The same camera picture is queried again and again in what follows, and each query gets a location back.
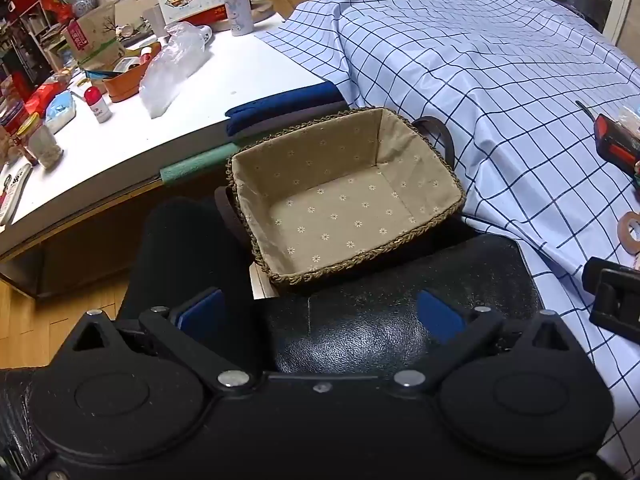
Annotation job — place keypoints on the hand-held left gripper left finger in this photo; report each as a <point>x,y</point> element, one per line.
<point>200,312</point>

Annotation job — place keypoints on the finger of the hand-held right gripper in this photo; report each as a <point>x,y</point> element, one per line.
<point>615,300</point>

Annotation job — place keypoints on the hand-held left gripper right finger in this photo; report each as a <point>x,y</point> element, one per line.
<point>440,312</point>

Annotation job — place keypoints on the woven basket with fabric lining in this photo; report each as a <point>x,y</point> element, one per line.
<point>340,205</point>

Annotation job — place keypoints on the brown tape roll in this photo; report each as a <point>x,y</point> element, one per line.
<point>627,235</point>

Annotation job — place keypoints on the black leather stool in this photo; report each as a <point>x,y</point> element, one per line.
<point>360,320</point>

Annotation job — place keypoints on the orange and black tool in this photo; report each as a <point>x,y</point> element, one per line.
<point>617,145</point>

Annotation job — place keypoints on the clear plastic packet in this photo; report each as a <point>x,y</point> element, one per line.
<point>630,120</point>

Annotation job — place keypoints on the dark metal screw bit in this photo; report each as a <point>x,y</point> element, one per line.
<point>584,110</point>

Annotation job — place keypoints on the white booklet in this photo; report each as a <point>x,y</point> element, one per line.
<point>12,195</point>

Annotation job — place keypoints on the navy folded cloth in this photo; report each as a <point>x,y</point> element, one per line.
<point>280,105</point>

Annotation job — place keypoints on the glass jar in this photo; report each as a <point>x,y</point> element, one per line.
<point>42,145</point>

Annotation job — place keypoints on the red-capped white bottle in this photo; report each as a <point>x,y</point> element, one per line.
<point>98,105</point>

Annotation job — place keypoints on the clear plastic bag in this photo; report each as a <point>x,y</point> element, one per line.
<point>167,75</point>

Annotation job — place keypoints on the orange tray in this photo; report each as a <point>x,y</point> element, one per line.
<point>125,82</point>

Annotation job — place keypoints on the blue mask packet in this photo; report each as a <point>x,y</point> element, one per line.
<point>60,112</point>

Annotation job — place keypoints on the blue checked tablecloth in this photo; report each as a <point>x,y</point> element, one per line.
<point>475,60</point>

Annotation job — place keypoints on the red snack packet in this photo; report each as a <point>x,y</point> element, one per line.
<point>42,97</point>

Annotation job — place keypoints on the white printed cup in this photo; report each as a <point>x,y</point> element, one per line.
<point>204,34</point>

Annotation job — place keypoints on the cardboard box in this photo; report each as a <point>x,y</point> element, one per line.
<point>95,35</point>

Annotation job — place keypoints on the red flat box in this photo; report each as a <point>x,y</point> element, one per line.
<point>215,15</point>

